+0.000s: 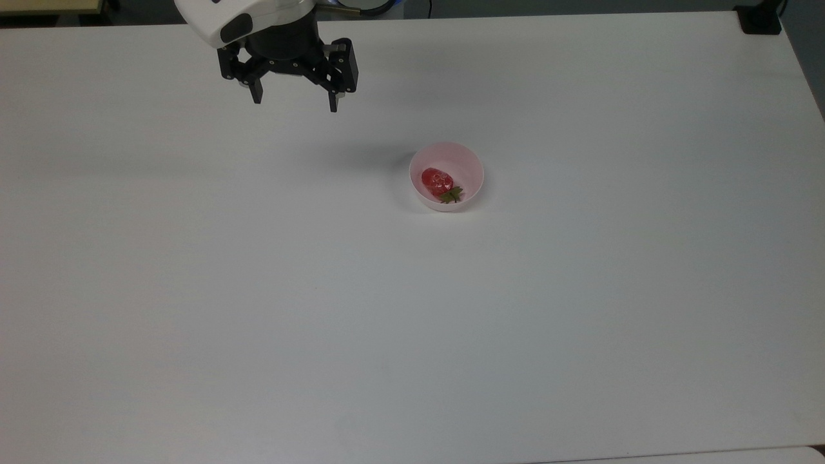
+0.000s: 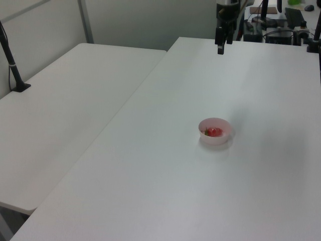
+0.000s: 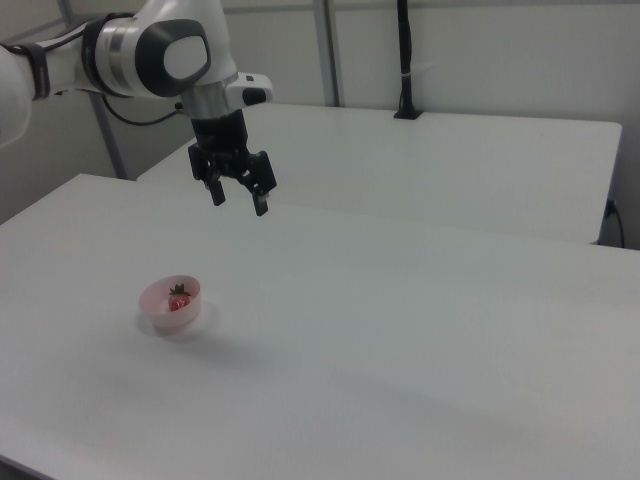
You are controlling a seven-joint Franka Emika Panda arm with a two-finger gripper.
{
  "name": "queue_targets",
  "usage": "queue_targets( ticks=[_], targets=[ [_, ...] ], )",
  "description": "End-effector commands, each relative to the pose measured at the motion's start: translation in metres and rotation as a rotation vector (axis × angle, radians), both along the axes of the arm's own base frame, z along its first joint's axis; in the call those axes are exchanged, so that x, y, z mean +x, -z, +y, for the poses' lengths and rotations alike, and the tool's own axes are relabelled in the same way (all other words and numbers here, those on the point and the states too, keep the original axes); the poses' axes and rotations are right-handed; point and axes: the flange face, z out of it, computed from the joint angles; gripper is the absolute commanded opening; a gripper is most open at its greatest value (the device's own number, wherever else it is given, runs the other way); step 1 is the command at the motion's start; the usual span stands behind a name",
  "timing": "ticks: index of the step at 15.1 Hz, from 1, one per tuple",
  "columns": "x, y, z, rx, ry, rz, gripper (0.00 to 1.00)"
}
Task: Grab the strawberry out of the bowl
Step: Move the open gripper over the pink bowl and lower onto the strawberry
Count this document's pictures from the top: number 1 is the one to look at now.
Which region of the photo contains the black cable loop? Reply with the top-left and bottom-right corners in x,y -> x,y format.
318,0 -> 395,16

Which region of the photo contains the pink plastic bowl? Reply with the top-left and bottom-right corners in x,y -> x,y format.
409,142 -> 485,213

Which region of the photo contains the red strawberry with green leaves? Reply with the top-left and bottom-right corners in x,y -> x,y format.
421,167 -> 464,205

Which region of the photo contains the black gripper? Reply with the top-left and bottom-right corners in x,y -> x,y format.
217,17 -> 359,113

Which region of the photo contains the beige wooden furniture edge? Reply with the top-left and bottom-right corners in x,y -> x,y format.
0,0 -> 104,15

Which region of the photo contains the black table clamp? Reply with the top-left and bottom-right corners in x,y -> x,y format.
734,0 -> 784,35

